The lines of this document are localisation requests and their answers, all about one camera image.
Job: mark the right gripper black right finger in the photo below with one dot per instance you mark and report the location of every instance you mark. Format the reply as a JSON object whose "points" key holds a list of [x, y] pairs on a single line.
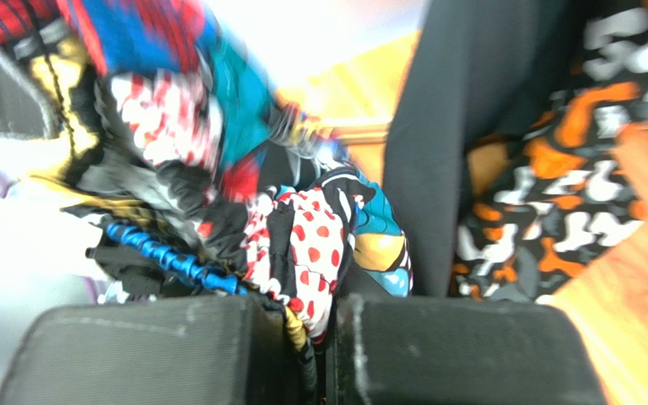
{"points": [[450, 351]]}

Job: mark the wooden clothes rack frame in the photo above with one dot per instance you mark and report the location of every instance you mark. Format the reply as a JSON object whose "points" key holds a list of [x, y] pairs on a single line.
{"points": [[359, 130]]}

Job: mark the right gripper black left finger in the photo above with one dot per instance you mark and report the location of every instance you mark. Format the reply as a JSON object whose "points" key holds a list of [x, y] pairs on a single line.
{"points": [[197, 350]]}

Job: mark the colourful comic print shorts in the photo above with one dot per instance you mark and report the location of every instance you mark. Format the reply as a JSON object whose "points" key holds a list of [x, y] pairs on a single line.
{"points": [[170, 140]]}

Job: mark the orange camouflage print shorts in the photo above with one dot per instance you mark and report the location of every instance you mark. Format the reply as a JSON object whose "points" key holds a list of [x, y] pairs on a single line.
{"points": [[562, 199]]}

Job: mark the dark grey shorts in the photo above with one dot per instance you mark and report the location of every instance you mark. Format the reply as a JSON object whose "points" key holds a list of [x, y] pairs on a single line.
{"points": [[478, 65]]}

